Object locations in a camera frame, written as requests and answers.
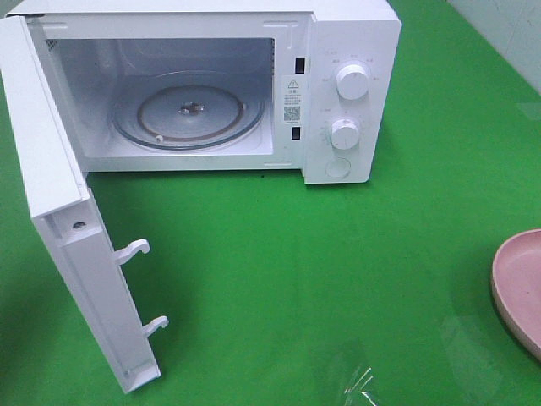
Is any round white door button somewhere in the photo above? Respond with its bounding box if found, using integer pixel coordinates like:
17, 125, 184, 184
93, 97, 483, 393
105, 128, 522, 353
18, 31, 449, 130
325, 157, 351, 179

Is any white microwave knob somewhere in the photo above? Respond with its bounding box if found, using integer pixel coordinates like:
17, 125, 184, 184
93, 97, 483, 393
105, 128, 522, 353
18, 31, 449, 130
331, 118, 361, 151
336, 61, 370, 102

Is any pink round plate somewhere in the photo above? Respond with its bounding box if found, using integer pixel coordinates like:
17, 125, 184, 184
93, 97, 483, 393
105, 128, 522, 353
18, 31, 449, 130
491, 229, 540, 359

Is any white microwave door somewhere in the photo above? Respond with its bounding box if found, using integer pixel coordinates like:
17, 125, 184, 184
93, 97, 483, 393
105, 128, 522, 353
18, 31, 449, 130
1, 16, 168, 392

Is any white microwave oven body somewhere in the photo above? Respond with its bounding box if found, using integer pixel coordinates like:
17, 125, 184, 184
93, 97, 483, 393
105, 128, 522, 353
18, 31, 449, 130
3, 1, 401, 184

